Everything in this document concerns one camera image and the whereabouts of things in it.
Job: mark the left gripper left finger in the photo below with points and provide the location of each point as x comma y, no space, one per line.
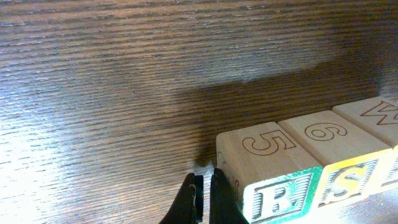
187,207

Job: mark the yellow S block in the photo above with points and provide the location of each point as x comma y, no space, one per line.
352,159
378,117

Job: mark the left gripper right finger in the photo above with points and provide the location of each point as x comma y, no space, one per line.
223,207

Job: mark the green R block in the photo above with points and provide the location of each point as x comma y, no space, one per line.
272,176

